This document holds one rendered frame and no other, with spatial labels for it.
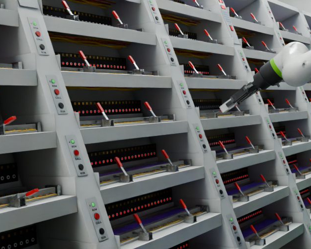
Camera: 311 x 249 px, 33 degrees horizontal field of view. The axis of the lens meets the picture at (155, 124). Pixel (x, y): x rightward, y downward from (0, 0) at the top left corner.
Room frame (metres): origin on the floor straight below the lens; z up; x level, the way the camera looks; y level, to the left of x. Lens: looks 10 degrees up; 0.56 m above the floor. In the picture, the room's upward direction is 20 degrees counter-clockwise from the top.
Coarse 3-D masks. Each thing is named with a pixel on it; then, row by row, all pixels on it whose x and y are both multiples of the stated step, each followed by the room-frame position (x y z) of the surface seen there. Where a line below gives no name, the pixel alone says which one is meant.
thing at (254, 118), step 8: (200, 112) 2.45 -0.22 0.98; (208, 112) 2.51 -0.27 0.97; (248, 112) 2.58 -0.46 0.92; (256, 112) 2.58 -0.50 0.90; (200, 120) 2.08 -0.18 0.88; (208, 120) 2.13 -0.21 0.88; (216, 120) 2.19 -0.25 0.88; (224, 120) 2.25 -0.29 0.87; (232, 120) 2.31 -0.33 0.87; (240, 120) 2.38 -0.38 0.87; (248, 120) 2.46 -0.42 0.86; (256, 120) 2.53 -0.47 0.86; (208, 128) 2.13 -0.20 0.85; (216, 128) 2.19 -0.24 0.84
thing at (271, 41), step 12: (264, 0) 3.19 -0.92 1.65; (240, 12) 3.24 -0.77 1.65; (252, 12) 3.20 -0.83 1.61; (264, 12) 3.16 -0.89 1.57; (276, 24) 3.23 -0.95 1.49; (264, 36) 3.20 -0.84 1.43; (276, 36) 3.16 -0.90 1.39; (264, 48) 3.21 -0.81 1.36; (276, 96) 3.24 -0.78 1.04; (288, 96) 3.20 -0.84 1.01; (300, 96) 3.16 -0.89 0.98; (276, 108) 3.25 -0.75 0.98; (300, 120) 3.19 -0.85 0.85; (300, 156) 3.24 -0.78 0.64
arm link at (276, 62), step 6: (294, 42) 1.94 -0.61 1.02; (300, 42) 1.95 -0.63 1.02; (288, 48) 1.93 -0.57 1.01; (294, 48) 1.92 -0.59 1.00; (300, 48) 1.92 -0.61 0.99; (306, 48) 1.94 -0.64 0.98; (282, 54) 1.95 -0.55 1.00; (288, 54) 1.90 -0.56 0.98; (270, 60) 2.01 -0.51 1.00; (276, 60) 1.97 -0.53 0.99; (282, 60) 1.93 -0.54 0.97; (276, 66) 1.98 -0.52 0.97; (276, 72) 1.99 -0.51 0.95
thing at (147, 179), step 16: (96, 160) 1.76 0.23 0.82; (112, 160) 1.83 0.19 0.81; (128, 160) 1.91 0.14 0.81; (144, 160) 1.98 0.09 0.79; (176, 160) 2.05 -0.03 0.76; (192, 160) 2.01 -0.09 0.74; (96, 176) 1.49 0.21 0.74; (112, 176) 1.65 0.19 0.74; (128, 176) 1.61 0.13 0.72; (144, 176) 1.75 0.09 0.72; (160, 176) 1.75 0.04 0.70; (176, 176) 1.83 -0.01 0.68; (192, 176) 1.92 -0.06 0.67; (112, 192) 1.54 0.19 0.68; (128, 192) 1.60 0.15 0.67; (144, 192) 1.67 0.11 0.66
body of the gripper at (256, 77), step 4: (256, 76) 2.04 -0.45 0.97; (260, 76) 2.03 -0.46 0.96; (256, 80) 2.04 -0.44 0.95; (260, 80) 2.03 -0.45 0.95; (264, 80) 2.03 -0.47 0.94; (248, 84) 2.06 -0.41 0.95; (256, 84) 2.04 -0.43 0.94; (260, 84) 2.04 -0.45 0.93; (264, 84) 2.04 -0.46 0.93; (268, 84) 2.04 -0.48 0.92; (248, 88) 2.07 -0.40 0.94; (252, 88) 2.07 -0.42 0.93; (256, 88) 2.09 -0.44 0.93; (264, 88) 2.06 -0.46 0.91
